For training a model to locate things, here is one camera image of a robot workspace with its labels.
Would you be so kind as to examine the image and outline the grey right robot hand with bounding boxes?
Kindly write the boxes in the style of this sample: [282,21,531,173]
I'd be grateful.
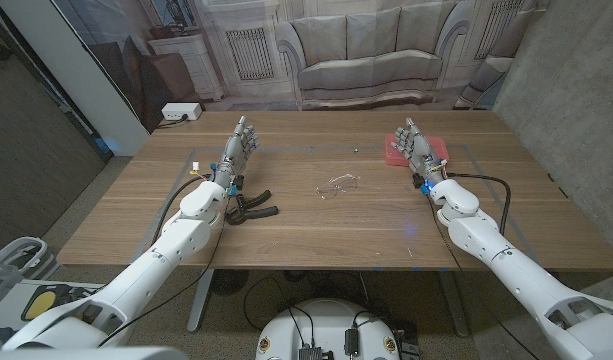
[390,117,446,177]

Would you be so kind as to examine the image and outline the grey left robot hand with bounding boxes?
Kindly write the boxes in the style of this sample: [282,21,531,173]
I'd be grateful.
[216,115,260,177]

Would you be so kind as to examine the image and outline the black hand grip tool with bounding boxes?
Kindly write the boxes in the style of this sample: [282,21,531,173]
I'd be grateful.
[224,189,280,226]

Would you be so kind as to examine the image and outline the clear safety glasses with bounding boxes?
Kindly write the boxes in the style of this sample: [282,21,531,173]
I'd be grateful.
[315,173,361,200]

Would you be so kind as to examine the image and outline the red plastic box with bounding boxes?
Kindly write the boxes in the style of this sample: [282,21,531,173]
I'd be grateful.
[384,133,451,168]

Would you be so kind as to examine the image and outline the white power strip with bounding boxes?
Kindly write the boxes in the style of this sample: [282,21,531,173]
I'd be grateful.
[161,102,203,122]

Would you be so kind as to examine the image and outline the printed living room backdrop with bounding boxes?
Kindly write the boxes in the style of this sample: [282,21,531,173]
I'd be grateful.
[53,0,552,134]

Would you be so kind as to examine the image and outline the black round floor fan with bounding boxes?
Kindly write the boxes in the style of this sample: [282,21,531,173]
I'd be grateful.
[209,269,251,297]

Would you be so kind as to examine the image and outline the grey metal table leg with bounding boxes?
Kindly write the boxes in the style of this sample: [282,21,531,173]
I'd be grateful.
[437,269,471,338]
[186,268,215,333]

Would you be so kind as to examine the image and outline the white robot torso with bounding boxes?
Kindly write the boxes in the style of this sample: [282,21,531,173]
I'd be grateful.
[254,298,402,360]

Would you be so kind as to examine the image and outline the white plastic bin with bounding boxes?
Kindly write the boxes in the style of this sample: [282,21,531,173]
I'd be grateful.
[0,236,60,281]

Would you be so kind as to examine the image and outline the clear plastic container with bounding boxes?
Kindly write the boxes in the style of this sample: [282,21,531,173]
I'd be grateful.
[0,260,26,316]

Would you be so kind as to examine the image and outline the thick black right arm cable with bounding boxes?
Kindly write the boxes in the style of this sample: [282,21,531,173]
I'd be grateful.
[445,171,512,237]

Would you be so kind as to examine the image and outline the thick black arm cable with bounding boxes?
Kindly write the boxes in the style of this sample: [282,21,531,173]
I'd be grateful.
[445,171,512,237]
[150,173,213,246]

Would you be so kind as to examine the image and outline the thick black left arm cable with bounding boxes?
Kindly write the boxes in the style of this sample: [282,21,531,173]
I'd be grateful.
[150,173,213,246]

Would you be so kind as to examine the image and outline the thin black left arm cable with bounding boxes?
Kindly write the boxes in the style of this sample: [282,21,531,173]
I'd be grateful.
[96,193,232,348]

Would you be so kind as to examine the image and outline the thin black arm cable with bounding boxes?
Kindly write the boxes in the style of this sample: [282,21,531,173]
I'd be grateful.
[96,193,232,348]
[424,193,540,360]

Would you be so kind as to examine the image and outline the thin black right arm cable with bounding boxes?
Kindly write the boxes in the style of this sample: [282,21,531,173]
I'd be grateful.
[424,193,540,360]

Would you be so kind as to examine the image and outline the white wall panel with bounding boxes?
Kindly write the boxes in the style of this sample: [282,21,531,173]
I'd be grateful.
[0,0,151,157]

